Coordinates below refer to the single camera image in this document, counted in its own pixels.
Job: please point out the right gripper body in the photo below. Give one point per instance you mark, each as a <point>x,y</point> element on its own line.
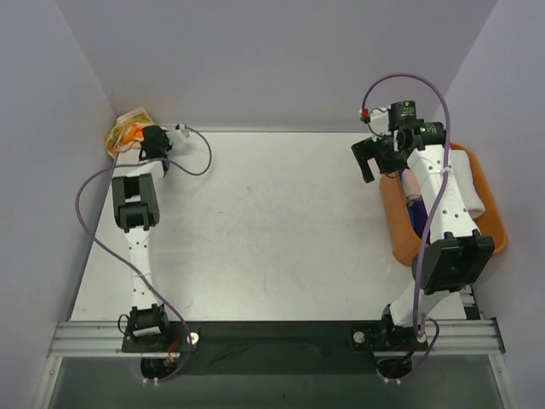
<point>370,150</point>

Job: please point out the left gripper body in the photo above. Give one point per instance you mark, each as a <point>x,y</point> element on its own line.
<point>152,139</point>

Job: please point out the orange cloth pile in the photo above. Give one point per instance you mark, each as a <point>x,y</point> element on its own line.
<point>127,132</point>

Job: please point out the white towel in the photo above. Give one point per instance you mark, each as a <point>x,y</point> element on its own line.
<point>464,178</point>

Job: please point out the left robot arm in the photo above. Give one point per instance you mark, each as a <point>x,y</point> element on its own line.
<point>136,213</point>

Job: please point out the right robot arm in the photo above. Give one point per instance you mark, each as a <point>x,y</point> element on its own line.
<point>432,229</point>

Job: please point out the pink rolled towel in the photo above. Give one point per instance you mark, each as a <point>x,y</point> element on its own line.
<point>410,186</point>

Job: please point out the purple rolled towel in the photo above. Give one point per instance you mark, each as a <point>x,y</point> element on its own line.
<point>418,216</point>

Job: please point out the orange plastic basket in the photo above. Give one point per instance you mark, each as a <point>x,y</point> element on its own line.
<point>489,221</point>

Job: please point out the black base mat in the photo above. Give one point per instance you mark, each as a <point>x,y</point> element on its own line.
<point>274,348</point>

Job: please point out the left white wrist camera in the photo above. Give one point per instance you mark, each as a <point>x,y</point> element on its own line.
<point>179,134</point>

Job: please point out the aluminium frame rail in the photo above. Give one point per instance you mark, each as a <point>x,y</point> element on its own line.
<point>448,337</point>

